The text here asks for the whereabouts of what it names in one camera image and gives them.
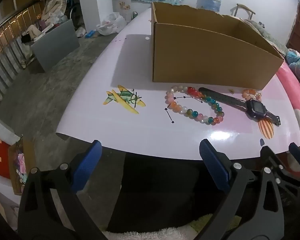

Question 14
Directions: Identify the blue water jug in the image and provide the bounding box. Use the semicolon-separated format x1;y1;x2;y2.
196;0;223;12

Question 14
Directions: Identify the red box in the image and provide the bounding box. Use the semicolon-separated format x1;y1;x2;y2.
0;141;12;179

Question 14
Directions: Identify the metal window grille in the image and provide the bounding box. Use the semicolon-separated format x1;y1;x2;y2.
0;0;44;110

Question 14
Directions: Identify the person's fluffy garment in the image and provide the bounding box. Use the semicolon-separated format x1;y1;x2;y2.
102;214;242;240

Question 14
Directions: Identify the wooden chair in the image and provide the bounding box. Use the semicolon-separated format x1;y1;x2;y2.
231;3;256;20

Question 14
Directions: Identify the blue floral pillow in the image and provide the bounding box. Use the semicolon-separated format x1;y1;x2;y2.
285;49;300;85

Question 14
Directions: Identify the pile of clothes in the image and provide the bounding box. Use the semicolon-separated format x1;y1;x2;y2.
41;0;77;24

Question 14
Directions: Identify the small orange bead bracelet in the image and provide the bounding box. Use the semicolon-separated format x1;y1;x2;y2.
241;88;262;102

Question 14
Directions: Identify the spoked wheel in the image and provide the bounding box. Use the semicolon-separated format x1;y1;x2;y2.
65;0;80;22

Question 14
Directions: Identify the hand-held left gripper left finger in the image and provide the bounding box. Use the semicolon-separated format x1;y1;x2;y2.
17;139;108;240

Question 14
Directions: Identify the grey board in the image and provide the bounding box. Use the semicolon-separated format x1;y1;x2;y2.
31;19;80;73

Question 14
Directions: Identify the open floor cardboard box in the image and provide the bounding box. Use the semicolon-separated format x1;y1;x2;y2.
9;137;37;195

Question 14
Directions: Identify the grey-green lace pillow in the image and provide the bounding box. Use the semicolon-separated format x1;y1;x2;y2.
242;19;287;55

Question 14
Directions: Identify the white plastic bag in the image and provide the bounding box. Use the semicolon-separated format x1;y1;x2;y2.
96;12;127;36

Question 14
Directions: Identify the brown cardboard box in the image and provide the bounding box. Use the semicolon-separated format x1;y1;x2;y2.
151;1;285;91

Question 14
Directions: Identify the pink floral blanket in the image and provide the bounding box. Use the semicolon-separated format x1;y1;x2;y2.
275;64;300;160

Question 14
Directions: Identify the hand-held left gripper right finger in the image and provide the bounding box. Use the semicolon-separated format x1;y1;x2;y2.
199;139;284;240

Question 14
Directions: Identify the dark smart watch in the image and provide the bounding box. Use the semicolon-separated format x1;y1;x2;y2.
198;87;281;126

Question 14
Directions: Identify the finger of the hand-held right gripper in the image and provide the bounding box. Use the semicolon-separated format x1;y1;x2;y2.
259;139;300;205
288;142;300;178

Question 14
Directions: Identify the white floral cloth cover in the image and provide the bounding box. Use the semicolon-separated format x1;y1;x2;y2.
111;0;132;23

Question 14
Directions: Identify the multicolour bead bracelet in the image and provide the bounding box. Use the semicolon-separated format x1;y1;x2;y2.
165;85;225;125

